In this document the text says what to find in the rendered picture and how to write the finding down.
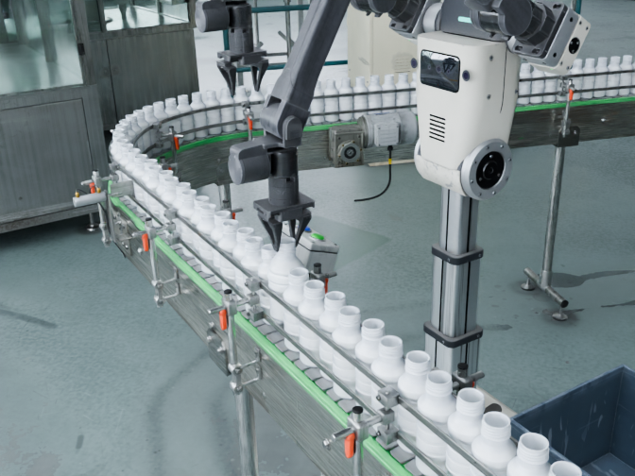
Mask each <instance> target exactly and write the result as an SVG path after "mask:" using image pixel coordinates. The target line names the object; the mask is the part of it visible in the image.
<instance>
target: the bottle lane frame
mask: <svg viewBox="0 0 635 476"><path fill-rule="evenodd" d="M117 209H118V211H119V212H120V213H121V217H122V218H123V219H124V220H125V221H126V222H127V225H128V232H129V235H130V236H131V237H132V233H134V232H138V231H142V230H145V227H144V225H145V222H143V221H142V220H141V219H140V218H138V217H137V216H136V215H135V213H133V212H132V211H131V210H130V209H129V208H128V207H127V206H126V205H125V204H123V203H122V202H121V201H120V202H117ZM129 244H130V251H131V255H129V254H128V253H127V252H126V251H125V250H124V253H125V255H126V257H127V258H128V259H129V260H130V261H131V263H132V264H133V265H134V266H135V267H136V268H137V269H138V270H139V271H140V273H141V274H142V275H143V276H144V277H145V278H146V279H147V280H148V281H149V283H150V284H151V283H152V281H153V274H152V267H151V260H150V252H149V246H148V251H145V250H144V244H143V239H142V237H141V236H139V237H135V238H133V237H132V239H130V240H129ZM155 245H156V252H157V260H158V267H159V275H160V280H161V281H167V280H171V279H173V278H174V272H173V269H174V268H173V266H175V267H176V268H177V270H178V279H175V280H174V281H171V282H169V283H165V284H164V285H163V296H164V297H166V296H170V295H173V294H175V293H176V288H175V285H176V284H175V281H176V282H177V283H178V284H179V287H180V294H179V295H176V296H175V297H172V298H168V299H166V301H167V303H168V304H169V305H170V306H171V307H172V308H173V309H174V310H175V311H176V312H177V314H178V315H179V316H180V317H181V318H182V319H183V320H184V321H185V322H186V324H187V325H188V326H189V327H190V328H191V329H192V330H193V331H194V332H195V334H196V335H197V336H198V337H199V338H200V339H201V340H202V341H203V342H204V344H205V345H206V346H207V347H208V342H207V330H208V329H209V328H210V329H211V330H214V331H215V332H216V333H217V334H218V335H219V336H220V337H221V338H222V339H223V341H224V344H225V347H226V349H227V358H228V365H229V363H230V362H231V361H230V351H229V340H228V329H226V330H224V331H222V330H221V326H220V317H219V314H218V313H216V314H211V315H208V312H207V311H208V309H211V308H214V307H217V306H220V305H222V303H221V299H222V298H223V297H222V296H221V295H220V294H219V291H218V292H217V291H216V290H215V289H214V288H213V286H212V285H210V284H209V283H208V282H207V281H206V280H205V279H203V278H202V277H201V276H200V275H199V273H197V272H196V271H195V270H194V269H193V267H191V266H190V265H189V264H188V263H187V262H186V261H184V260H183V259H182V258H181V257H180V256H179V255H178V254H177V253H176V252H175V250H173V249H172V248H171V247H170V246H168V245H167V244H166V243H165V242H164V241H163V240H162V239H161V238H160V237H159V236H158V235H157V238H155ZM151 285H152V284H151ZM241 313H242V312H238V311H237V314H235V315H234V323H235V334H236V346H237V357H238V363H239V364H240V365H243V364H246V363H249V362H252V361H253V360H255V353H254V351H255V349H254V347H255V346H256V347H257V348H258V349H259V350H260V358H261V362H257V363H256V364H254V365H250V366H247V367H244V368H243V372H242V373H241V381H242V383H245V382H247V381H250V380H253V379H255V378H256V377H257V375H256V370H255V368H256V365H258V366H259V367H260V368H261V371H262V379H261V380H258V381H257V382H254V383H251V384H248V385H246V386H245V388H246V389H247V390H248V391H249V393H250V394H251V395H252V396H253V397H254V398H255V399H256V400H257V401H258V402H259V404H260V405H261V406H262V407H263V408H264V409H265V410H266V411H267V412H268V414H269V415H270V416H271V417H272V418H273V419H274V420H275V421H276V422H277V424H278V425H279V426H280V427H281V428H282V429H283V430H284V431H285V432H286V434H287V435H288V436H289V437H290V438H291V439H292V440H293V441H294V442H295V443H296V445H297V446H298V447H299V448H300V449H301V450H302V451H303V452H304V454H305V455H306V456H307V457H308V458H309V459H310V460H311V461H312V462H313V463H314V465H315V466H316V467H317V468H318V469H319V470H320V471H321V472H322V473H323V475H324V476H353V463H352V457H351V458H347V456H346V452H345V439H344V438H342V439H340V440H338V441H335V442H334V441H333V440H332V438H331V435H332V434H334V433H336V432H339V431H341V430H343V429H346V428H347V417H348V416H350V415H351V413H352V412H349V413H346V412H345V411H344V410H343V409H342V408H341V407H340V406H339V405H338V401H333V400H332V399H331V398H330V397H329V396H328V395H327V394H326V392H327V391H328V390H325V391H323V390H322V389H320V388H319V387H318V386H317V385H316V381H317V380H314V381H312V380H311V379H310V378H309V377H308V376H307V375H305V374H304V371H306V370H307V369H306V370H300V369H299V368H298V367H297V366H296V365H295V362H296V361H290V360H289V359H288V358H287V357H286V356H285V355H284V354H285V352H281V351H280V350H279V349H278V348H277V347H276V346H275V344H277V343H275V344H272V343H271V342H270V341H269V340H268V339H267V338H266V335H263V334H262V333H261V332H259V331H258V327H254V326H253V325H252V324H251V323H250V322H249V319H246V318H245V317H243V316H242V315H241ZM267 335H268V334H267ZM339 401H340V400H339ZM376 437H378V436H374V437H373V436H371V435H370V434H369V438H368V439H366V440H364V441H363V476H385V474H387V475H388V476H414V475H413V474H411V473H410V472H409V471H408V470H407V469H406V468H405V464H407V463H408V462H405V463H402V464H401V463H400V462H399V461H398V460H396V459H395V458H394V457H393V456H392V455H391V454H390V451H392V450H393V449H395V448H393V449H390V450H386V449H385V448H384V447H383V446H381V445H380V444H379V443H378V442H377V441H376Z"/></svg>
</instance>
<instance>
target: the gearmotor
mask: <svg viewBox="0 0 635 476"><path fill-rule="evenodd" d="M417 137H418V122H417V118H416V116H415V114H414V113H413V112H412V111H410V110H409V111H398V112H380V113H373V114H367V115H365V114H363V115H361V116H359V117H358V119H357V125H356V124H347V125H337V126H332V127H329V161H330V162H331V166H332V167H333V168H341V167H350V166H359V165H364V148H369V147H379V146H387V150H389V158H388V164H389V181H388V185H387V187H386V188H385V189H384V191H383V192H382V193H380V194H379V195H376V196H373V197H369V198H363V199H355V200H354V202H356V201H365V200H370V199H374V198H376V197H378V196H381V195H382V194H383V193H385V192H386V190H387V189H388V187H389V185H390V182H391V164H392V159H391V150H393V145H406V144H413V143H415V142H416V140H417Z"/></svg>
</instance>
